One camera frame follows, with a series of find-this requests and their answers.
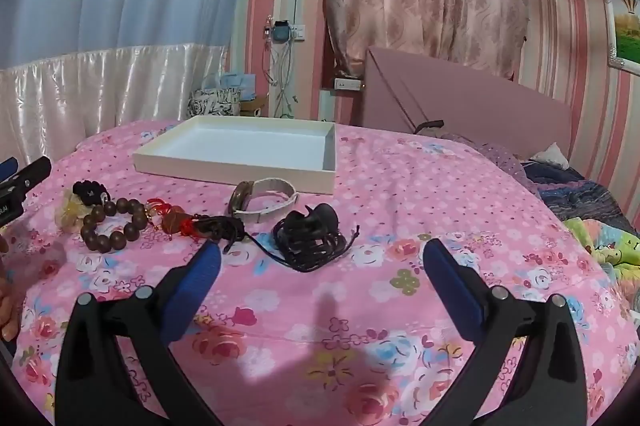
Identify framed wall picture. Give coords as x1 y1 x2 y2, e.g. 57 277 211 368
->
602 0 640 74

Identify person's left hand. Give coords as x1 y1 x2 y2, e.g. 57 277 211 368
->
0 233 23 342

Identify black hair scrunchie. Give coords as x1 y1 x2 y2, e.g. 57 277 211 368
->
71 180 112 207

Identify blue charger on wall socket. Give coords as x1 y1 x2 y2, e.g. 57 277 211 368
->
265 20 307 44

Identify light blue paper bag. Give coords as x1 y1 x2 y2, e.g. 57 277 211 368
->
216 72 257 99

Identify purple dotted pillow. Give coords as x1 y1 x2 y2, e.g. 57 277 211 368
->
440 133 538 197

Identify amber pendant black cord necklace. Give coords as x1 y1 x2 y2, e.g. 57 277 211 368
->
162 212 291 267

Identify wristwatch with white band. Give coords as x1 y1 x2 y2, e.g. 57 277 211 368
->
229 178 300 223

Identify white cloth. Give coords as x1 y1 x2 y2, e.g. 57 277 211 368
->
530 143 571 171

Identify brown wooden bead bracelet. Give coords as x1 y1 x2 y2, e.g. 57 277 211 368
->
80 198 147 254

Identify shallow white cardboard tray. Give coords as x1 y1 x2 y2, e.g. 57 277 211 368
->
132 115 337 195

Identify black and white floral bag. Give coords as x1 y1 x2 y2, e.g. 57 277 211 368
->
187 88 242 119

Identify colourful cartoon blanket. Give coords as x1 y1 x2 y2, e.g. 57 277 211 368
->
562 216 640 301

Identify dark patterned blanket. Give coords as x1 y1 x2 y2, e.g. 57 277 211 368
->
520 161 636 237

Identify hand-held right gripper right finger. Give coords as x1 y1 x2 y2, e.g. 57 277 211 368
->
422 238 588 426

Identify hanging white charging cables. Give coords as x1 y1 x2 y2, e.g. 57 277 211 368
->
262 40 297 117

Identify gold hair ornament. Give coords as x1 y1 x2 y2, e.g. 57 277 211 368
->
54 196 93 234

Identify white satin curtain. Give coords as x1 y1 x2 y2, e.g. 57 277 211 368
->
0 43 231 151

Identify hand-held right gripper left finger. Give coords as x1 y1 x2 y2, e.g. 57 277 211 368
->
54 240 223 426

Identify red braided cord bracelet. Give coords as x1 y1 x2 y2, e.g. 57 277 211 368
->
145 197 177 234

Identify pink padded headboard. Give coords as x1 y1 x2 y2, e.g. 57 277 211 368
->
365 46 573 159

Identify black braided cord bracelet watch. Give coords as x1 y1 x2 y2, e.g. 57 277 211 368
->
271 203 362 273

